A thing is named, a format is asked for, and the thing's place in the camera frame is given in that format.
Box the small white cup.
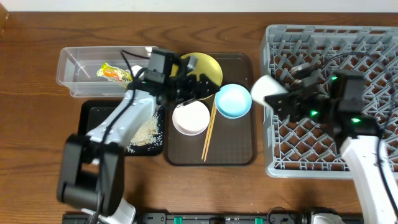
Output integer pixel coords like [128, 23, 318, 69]
[250, 75, 288, 108]

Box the wooden chopstick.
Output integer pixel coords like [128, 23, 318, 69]
[201, 99, 216, 161]
[203, 104, 218, 162]

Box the white pink bowl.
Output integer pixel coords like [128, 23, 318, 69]
[172, 101, 210, 136]

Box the black waste tray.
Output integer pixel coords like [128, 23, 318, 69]
[78, 100, 165, 156]

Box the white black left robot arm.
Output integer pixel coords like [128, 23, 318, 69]
[57, 49, 220, 223]

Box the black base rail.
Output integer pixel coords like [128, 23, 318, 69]
[61, 212, 364, 224]

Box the clear plastic waste bin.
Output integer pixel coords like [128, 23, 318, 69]
[55, 45, 167, 98]

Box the rice pile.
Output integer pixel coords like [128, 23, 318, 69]
[126, 107, 165, 156]

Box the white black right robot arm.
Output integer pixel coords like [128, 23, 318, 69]
[259, 68, 397, 223]

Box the green orange snack wrapper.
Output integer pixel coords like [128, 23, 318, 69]
[96, 63, 132, 87]

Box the yellow plate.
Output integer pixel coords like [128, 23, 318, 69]
[165, 52, 223, 103]

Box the light blue bowl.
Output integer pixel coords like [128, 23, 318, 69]
[215, 84, 252, 119]

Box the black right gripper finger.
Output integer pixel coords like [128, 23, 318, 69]
[264, 93, 299, 123]
[290, 62, 313, 78]

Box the dark brown serving tray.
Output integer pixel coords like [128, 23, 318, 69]
[164, 53, 257, 166]

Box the grey dishwasher rack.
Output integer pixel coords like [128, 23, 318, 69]
[259, 25, 397, 179]

